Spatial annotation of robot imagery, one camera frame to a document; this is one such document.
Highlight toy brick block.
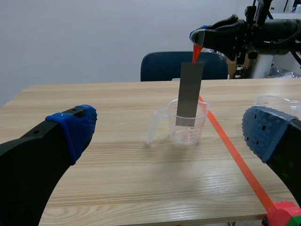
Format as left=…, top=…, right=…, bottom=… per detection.
left=262, top=200, right=301, bottom=226

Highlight grey metal plate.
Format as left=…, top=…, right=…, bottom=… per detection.
left=175, top=43, right=204, bottom=128

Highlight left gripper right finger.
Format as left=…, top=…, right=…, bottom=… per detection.
left=241, top=105, right=301, bottom=209

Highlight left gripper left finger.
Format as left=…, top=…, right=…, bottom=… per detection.
left=0, top=105, right=98, bottom=226

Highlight clear plastic beaker with handle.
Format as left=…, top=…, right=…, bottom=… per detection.
left=147, top=98, right=212, bottom=145
left=255, top=95, right=301, bottom=118

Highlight dark blue chair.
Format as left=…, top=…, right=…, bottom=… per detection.
left=140, top=51, right=229, bottom=82

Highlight black cable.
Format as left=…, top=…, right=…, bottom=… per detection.
left=264, top=28, right=301, bottom=65

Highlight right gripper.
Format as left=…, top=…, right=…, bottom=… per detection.
left=189, top=6, right=259, bottom=65

